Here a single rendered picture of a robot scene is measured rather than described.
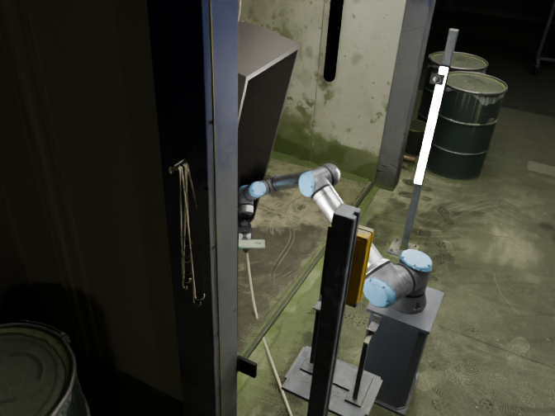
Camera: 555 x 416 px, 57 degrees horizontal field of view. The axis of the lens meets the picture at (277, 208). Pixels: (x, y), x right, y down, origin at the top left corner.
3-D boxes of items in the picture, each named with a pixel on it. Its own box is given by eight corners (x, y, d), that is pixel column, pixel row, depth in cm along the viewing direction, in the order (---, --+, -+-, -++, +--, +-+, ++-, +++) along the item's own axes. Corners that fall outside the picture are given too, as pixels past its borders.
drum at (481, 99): (420, 151, 531) (439, 68, 482) (478, 159, 521) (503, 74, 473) (421, 178, 483) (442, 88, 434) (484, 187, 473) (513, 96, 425)
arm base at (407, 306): (429, 295, 253) (434, 280, 248) (420, 319, 239) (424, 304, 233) (392, 282, 260) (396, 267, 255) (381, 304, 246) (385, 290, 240)
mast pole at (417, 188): (399, 250, 387) (448, 29, 297) (400, 247, 391) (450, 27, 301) (405, 252, 386) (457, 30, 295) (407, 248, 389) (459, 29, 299)
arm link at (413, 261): (433, 287, 243) (441, 258, 233) (410, 302, 234) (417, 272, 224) (407, 270, 253) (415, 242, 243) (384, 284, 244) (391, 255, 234)
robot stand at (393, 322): (419, 375, 291) (443, 292, 255) (404, 417, 268) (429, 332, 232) (367, 354, 302) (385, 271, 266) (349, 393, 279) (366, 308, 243)
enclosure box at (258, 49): (154, 243, 295) (177, 46, 223) (208, 196, 341) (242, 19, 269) (205, 271, 288) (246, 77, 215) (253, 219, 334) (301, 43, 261)
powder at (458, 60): (493, 62, 515) (493, 60, 515) (476, 74, 478) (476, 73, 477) (442, 50, 541) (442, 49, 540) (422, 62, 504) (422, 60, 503)
